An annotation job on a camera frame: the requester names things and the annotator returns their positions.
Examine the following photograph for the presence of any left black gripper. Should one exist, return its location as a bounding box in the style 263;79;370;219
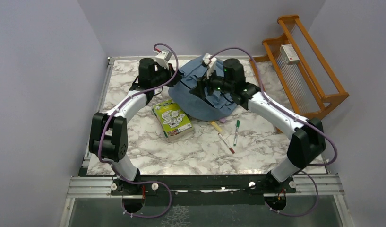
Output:
151;61;183;87

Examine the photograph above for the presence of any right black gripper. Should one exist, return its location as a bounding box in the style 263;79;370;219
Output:
190;66;234;100

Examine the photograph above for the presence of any blue student backpack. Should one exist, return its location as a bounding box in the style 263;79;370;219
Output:
168;53;245;122

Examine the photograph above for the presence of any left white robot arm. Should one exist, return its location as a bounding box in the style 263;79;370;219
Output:
88;58;184;194

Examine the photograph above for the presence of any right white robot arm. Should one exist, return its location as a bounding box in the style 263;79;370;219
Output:
190;55;326;192

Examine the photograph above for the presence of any green marker pen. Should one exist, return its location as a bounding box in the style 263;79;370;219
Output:
233;120;240;146

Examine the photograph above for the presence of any yellow orange highlighter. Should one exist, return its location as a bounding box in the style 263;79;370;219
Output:
209;121;224;135

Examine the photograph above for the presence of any green illustrated book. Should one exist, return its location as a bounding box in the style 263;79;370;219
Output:
152;99;194;141

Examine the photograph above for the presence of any red marker pen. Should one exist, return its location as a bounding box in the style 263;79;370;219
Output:
218;133;235;154

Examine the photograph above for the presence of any orange wooden rack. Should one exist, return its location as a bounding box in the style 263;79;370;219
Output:
250;15;349;119

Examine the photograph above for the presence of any small white box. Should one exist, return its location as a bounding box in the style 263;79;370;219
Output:
280;44;300;65

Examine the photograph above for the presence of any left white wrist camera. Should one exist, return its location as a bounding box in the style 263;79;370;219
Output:
155;50;172;70

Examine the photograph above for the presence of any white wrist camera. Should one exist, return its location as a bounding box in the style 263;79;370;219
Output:
202;53;217;79
155;50;172;70

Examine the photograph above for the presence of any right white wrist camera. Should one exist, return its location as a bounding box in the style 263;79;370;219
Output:
202;53;217;79

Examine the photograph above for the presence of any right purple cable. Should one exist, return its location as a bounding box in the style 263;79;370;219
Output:
208;47;338;218

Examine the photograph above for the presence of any purple cable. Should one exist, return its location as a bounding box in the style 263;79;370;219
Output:
97;43;179;219
208;47;338;218

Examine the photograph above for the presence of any black metal base rail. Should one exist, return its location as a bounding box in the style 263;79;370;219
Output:
110;174;296;206

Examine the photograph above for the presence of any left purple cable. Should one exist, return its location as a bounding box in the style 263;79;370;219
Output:
97;43;179;219

